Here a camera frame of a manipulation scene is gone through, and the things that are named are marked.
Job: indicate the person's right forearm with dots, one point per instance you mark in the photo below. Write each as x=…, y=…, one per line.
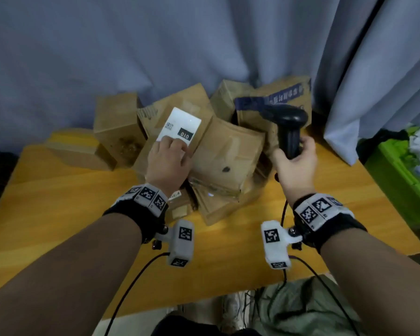
x=378, y=286

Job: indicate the person's left forearm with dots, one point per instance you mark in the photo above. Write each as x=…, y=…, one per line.
x=56, y=283

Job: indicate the black wristband with marker tags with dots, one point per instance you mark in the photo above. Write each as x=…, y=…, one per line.
x=336, y=223
x=143, y=220

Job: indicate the person's black garment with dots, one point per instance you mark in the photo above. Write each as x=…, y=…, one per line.
x=182, y=328

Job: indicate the green plastic crate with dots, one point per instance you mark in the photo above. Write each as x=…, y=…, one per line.
x=392, y=174

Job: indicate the person's white shoe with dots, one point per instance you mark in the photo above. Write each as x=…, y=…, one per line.
x=231, y=307

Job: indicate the person's left hand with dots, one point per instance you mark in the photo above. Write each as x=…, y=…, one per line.
x=166, y=167

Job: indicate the pile of unsorted cardboard parcels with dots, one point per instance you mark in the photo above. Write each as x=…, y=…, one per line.
x=227, y=150

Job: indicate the yellow taped labelled cardboard box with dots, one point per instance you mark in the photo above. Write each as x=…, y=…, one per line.
x=77, y=153

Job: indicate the person's right hand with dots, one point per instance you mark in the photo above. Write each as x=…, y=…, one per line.
x=297, y=178

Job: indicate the black barcode scanner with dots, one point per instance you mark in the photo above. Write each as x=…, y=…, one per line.
x=288, y=122

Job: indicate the scanned 010 parcel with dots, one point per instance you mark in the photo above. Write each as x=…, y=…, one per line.
x=180, y=124

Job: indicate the person's olive green trousers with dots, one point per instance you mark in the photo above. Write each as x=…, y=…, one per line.
x=301, y=311

